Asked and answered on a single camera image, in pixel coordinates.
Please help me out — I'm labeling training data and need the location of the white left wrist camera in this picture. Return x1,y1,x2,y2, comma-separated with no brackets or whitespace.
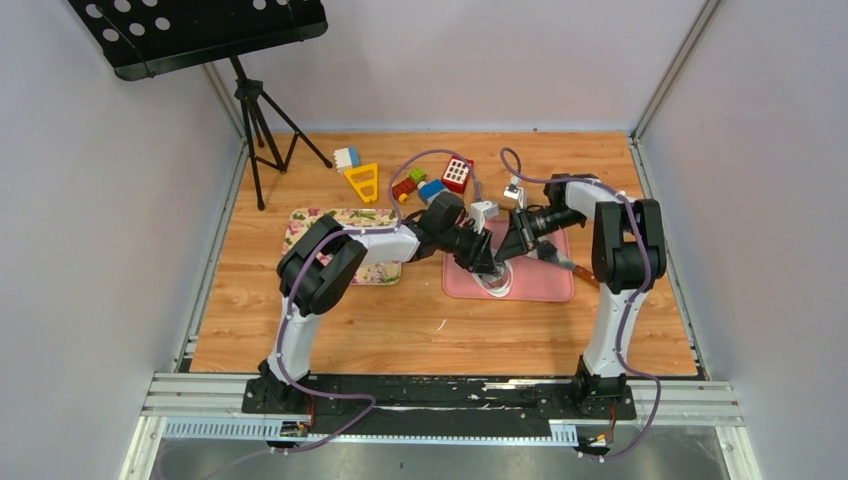
468,200,500,233

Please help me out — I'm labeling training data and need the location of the red window toy brick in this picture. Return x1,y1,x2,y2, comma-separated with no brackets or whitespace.
441,156,474,196

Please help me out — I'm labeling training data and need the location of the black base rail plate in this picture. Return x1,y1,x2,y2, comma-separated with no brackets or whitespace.
241,374,636,437

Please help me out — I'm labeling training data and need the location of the pink rectangular tray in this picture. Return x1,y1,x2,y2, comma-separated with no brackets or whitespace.
442,254,575,302

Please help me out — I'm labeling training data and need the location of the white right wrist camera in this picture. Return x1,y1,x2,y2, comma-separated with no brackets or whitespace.
503,175,527,209

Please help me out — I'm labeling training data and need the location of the red toy brick car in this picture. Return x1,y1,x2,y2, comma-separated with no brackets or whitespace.
391,167,427,204

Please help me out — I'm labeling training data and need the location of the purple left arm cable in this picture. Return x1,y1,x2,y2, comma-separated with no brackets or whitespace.
276,148,485,458

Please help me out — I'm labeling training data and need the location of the round metal cutter ring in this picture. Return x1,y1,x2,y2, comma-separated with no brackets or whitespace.
483,261,513,293

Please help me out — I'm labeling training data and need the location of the yellow triangular toy frame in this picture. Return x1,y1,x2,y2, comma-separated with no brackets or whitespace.
343,163,379,204

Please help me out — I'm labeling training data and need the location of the white and blue toy block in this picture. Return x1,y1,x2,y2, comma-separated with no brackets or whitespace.
333,147,361,173

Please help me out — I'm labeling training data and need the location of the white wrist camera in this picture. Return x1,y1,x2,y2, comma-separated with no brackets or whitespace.
468,200,500,233
503,175,527,209

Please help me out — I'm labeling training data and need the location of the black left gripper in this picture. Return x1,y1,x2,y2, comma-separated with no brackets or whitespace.
438,222,499,278

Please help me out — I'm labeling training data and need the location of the metal dough scraper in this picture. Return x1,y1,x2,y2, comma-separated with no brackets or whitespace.
529,240,600,288

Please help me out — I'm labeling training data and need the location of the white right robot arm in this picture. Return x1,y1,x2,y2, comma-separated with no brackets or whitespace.
495,174,667,418

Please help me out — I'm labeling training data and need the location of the black perforated stand shelf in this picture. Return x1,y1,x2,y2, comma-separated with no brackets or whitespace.
68,0,328,81

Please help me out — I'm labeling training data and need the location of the white dough ball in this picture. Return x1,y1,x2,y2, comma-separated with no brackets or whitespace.
472,267,513,298

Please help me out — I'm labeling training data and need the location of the white slotted cable duct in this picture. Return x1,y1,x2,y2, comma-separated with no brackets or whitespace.
162,418,580,446

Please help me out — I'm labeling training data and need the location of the blue green white brick stack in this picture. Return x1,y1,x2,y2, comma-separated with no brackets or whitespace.
418,179,448,206

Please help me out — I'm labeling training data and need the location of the floral rectangular tray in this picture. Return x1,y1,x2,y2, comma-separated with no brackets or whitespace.
281,207,404,287

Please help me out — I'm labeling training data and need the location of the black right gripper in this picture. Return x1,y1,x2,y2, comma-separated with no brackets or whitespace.
496,207,583,263

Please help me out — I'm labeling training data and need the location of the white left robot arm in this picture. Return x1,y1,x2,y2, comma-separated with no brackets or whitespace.
257,191,501,413

